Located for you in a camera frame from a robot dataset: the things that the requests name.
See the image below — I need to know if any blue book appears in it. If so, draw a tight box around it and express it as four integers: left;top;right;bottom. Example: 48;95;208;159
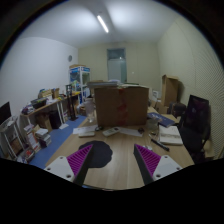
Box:
147;111;176;128

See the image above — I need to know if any stack of books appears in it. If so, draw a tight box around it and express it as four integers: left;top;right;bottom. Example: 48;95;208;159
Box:
34;128;53;149

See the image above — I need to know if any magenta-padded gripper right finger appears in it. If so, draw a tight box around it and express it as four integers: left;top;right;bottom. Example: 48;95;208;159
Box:
133;143;183;186

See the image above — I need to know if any cluttered wooden side desk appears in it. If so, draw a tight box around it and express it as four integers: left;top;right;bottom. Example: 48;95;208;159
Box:
19;87;81;134

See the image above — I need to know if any white paper sheet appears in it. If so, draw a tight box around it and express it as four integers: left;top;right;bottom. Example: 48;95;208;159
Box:
119;127;144;138
72;124;98;136

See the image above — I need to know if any grey door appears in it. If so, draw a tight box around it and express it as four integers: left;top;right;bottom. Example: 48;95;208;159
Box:
106;47;128;84

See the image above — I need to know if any black monitor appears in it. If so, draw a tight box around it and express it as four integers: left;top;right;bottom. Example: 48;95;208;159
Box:
0;101;12;126

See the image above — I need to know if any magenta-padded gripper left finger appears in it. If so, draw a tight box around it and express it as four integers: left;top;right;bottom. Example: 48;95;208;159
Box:
43;143;96;187

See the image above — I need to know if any black floor stand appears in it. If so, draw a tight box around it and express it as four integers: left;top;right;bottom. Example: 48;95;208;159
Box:
65;83;79;122

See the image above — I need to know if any black marker pen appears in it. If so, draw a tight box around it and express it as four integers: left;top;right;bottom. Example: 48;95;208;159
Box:
150;137;170;152

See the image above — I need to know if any open white book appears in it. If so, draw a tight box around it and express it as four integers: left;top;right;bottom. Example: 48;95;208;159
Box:
158;125;184;146

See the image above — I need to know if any white shelf rack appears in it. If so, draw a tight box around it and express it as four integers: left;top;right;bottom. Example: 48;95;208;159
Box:
0;115;26;161

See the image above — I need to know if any grey paper stack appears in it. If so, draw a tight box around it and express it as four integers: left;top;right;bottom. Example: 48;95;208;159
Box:
87;79;121;89

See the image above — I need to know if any black suitcase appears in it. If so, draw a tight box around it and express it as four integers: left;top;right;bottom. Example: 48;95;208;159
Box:
167;101;188;118

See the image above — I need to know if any ceiling tube light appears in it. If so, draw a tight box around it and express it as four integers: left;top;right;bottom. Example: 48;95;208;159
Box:
96;13;110;34

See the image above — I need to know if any black office chair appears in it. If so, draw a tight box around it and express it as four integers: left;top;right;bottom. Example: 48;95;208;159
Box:
178;94;212;164

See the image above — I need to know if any tall open cardboard box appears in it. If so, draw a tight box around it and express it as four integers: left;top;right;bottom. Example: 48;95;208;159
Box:
161;74;180;108

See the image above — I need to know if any clear plastic jar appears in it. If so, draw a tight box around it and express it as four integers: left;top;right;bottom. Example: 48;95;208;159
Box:
83;97;98;124

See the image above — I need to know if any large brown cardboard box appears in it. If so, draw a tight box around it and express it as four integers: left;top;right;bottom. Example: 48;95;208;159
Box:
93;85;150;128

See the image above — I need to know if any blue and white display cabinet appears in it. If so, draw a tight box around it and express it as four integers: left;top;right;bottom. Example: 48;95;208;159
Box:
68;65;91;101

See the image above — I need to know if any flat white remote control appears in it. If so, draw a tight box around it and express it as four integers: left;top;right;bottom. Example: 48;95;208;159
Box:
77;131;96;138

